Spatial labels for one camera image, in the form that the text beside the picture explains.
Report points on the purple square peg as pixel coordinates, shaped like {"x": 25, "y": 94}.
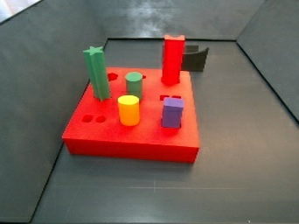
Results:
{"x": 172, "y": 112}

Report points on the red peg board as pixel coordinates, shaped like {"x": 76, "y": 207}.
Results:
{"x": 126, "y": 130}

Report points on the yellow cylinder peg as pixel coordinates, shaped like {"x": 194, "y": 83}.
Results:
{"x": 128, "y": 110}

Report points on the green cylinder peg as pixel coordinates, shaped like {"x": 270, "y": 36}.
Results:
{"x": 134, "y": 84}

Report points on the tall red notched peg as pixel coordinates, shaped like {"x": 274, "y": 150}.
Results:
{"x": 172, "y": 59}

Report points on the black curved stand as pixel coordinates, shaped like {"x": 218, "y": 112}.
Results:
{"x": 194, "y": 58}

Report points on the green star peg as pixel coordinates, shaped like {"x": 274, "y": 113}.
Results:
{"x": 95, "y": 61}

